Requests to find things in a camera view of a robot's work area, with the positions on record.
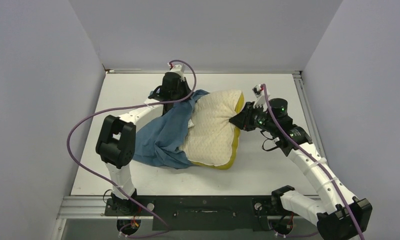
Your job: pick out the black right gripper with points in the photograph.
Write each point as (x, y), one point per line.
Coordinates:
(244, 119)

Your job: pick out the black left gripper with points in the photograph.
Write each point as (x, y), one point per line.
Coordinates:
(183, 84)

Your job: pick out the yellow white pillow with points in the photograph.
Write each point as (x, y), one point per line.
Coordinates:
(212, 141)

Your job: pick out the blue pillowcase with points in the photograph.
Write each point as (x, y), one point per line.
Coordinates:
(158, 143)

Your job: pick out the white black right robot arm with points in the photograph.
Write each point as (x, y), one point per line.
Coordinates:
(339, 214)

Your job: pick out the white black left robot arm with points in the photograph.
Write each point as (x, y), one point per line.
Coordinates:
(116, 143)

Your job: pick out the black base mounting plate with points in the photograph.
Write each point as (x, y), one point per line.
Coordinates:
(202, 213)

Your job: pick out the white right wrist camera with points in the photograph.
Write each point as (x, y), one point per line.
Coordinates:
(261, 97)

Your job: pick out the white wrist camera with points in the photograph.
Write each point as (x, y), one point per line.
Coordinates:
(261, 97)
(177, 69)

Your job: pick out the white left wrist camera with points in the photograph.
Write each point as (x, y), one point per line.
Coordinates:
(177, 69)

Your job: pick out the aluminium frame rail right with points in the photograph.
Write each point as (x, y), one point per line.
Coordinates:
(307, 111)

